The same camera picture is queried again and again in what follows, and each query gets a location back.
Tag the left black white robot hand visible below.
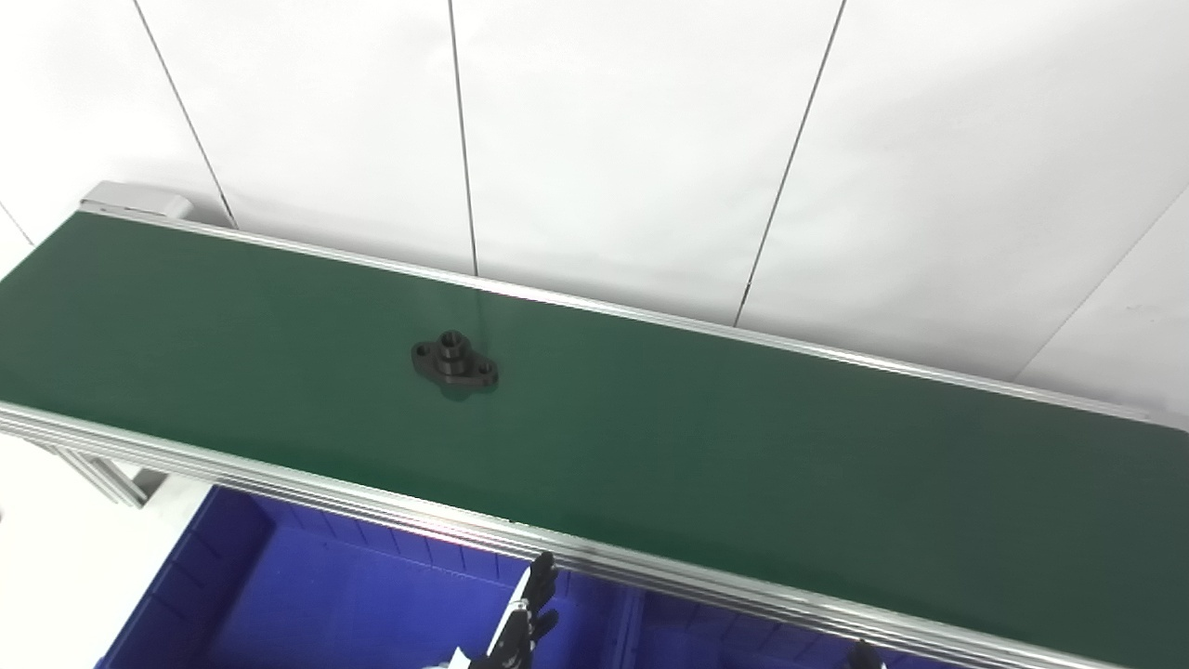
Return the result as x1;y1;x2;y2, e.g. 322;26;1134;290
446;553;561;669

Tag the black flanged metal part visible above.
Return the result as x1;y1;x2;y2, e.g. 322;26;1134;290
412;330;500;391

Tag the blue plastic bin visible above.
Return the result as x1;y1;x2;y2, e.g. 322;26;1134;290
96;485;644;669
624;589;986;669

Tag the green conveyor belt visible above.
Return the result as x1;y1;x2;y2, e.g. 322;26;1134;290
0;211;1189;668
0;210;1189;669

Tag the aluminium conveyor support leg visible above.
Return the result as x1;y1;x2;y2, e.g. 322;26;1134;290
37;444;170;509

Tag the grey conveyor end cap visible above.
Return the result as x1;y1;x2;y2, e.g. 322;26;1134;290
78;181;194;222

